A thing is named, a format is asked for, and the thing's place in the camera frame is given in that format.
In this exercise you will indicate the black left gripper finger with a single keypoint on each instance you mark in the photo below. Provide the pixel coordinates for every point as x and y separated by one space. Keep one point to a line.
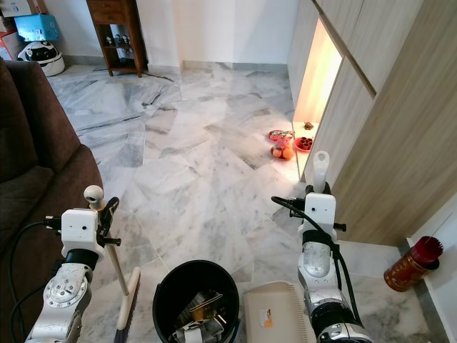
112 206

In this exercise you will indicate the beige broom with wooden stick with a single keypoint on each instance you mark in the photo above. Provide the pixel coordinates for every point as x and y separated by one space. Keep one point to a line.
93 196

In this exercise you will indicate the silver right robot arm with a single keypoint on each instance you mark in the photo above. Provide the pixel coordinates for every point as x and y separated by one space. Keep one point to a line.
315 261

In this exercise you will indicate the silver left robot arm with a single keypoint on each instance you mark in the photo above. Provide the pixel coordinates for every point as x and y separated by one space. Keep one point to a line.
64 293

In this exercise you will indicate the red plate of oranges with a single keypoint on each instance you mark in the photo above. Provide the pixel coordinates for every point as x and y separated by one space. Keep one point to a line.
284 153

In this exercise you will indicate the red plate with dark snacks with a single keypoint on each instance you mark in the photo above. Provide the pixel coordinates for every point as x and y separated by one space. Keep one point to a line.
303 143

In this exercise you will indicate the red packet tray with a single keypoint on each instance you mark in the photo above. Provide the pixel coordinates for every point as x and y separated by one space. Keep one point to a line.
280 135

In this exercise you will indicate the brown fabric sofa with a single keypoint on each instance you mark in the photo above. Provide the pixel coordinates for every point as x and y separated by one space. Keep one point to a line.
36 179

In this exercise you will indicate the black plastic bucket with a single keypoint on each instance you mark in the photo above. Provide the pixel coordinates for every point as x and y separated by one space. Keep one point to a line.
166 296

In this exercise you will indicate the light wooden lit cabinet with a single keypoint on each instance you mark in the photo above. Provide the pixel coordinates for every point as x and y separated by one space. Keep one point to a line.
400 143

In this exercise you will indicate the brown cardboard scrap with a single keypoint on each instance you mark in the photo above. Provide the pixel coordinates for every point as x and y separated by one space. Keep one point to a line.
200 307

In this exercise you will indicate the red cylindrical canister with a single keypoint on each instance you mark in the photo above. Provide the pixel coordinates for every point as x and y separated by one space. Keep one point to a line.
405 270

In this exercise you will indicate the red box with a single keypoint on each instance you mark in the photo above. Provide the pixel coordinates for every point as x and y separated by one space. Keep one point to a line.
7 46

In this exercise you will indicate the blue cardboard box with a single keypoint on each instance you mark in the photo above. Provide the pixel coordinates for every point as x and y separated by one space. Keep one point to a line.
37 28

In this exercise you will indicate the dark wooden side table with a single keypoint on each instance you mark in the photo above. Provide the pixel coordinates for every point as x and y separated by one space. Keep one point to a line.
114 8

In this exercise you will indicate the white box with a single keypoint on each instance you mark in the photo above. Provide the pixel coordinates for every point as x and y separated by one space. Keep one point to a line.
16 7

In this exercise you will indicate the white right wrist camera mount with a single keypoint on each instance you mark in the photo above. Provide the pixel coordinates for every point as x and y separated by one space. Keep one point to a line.
321 211

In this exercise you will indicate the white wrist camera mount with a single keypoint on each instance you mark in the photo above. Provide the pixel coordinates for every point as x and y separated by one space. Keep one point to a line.
321 211
78 229

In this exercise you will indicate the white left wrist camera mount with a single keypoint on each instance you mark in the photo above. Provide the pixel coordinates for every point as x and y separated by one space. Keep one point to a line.
78 229

